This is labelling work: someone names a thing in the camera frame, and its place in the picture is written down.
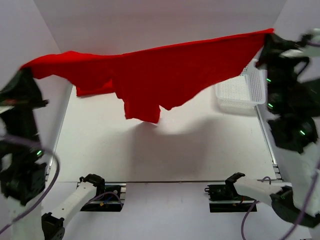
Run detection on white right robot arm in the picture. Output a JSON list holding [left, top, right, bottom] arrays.
[[225, 28, 320, 228]]

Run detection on red t shirt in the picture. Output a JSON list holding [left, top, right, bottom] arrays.
[[24, 28, 274, 124], [76, 80, 115, 97]]

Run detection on red folded t shirt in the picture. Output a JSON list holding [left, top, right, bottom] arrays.
[[76, 80, 115, 97]]

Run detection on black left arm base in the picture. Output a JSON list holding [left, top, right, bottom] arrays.
[[80, 182, 127, 213]]

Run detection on white plastic mesh basket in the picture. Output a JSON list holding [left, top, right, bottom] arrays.
[[215, 59, 267, 112]]

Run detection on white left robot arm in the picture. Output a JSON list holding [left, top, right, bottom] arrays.
[[0, 68, 105, 240]]

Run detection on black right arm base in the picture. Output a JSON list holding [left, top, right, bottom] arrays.
[[204, 184, 254, 213]]

